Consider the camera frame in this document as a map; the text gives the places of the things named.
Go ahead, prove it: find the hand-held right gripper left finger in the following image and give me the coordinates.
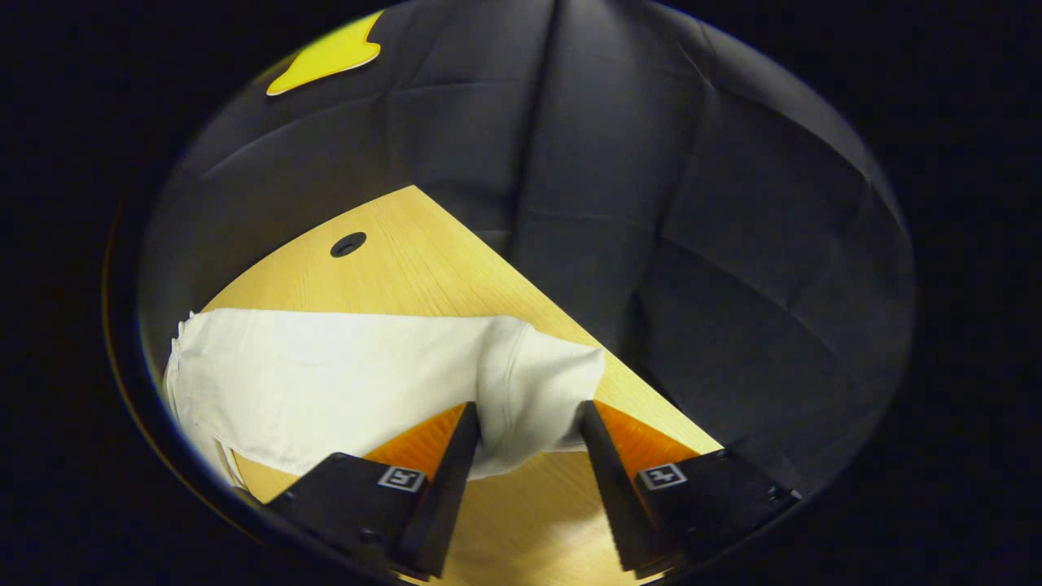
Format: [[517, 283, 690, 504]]
[[262, 401, 483, 581]]

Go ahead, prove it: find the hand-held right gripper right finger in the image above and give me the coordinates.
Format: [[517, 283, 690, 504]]
[[578, 399, 805, 580]]

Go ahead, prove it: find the white t-shirt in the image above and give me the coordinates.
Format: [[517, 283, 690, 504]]
[[163, 308, 607, 489]]

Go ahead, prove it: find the black backdrop cloth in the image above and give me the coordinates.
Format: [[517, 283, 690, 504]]
[[138, 0, 917, 497]]

